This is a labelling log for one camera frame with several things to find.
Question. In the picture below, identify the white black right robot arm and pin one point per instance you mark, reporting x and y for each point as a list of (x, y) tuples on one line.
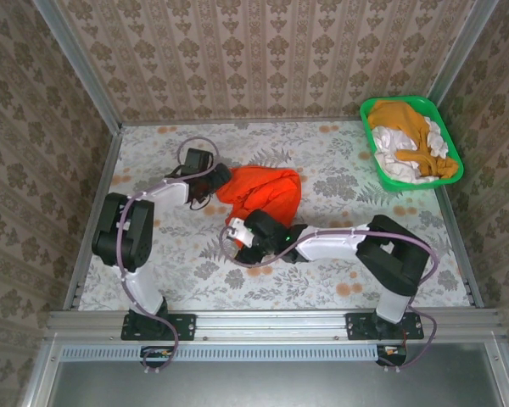
[(331, 246)]

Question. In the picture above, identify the aluminium frame rail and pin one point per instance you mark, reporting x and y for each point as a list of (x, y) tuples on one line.
[(271, 324)]

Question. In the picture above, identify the grey metal panel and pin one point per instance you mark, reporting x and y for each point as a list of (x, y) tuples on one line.
[(271, 386)]

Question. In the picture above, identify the green plastic basket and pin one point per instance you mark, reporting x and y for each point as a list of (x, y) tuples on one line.
[(407, 185)]

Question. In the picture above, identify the white t-shirt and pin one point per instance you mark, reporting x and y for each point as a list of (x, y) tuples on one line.
[(392, 142)]

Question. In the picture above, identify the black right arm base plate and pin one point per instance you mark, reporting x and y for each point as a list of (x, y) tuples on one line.
[(360, 326)]

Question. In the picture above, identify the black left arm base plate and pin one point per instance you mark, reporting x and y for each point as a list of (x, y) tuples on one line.
[(182, 326)]

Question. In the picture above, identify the aluminium frame post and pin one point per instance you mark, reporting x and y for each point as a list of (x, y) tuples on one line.
[(458, 55), (76, 63)]

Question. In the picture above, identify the bright orange t-shirt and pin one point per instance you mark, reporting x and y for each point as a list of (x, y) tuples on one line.
[(267, 191)]

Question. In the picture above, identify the floral patterned table cover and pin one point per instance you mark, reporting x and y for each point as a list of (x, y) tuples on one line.
[(280, 280)]

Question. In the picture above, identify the yellow and white laundry pile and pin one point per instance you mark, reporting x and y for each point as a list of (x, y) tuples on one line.
[(401, 118)]

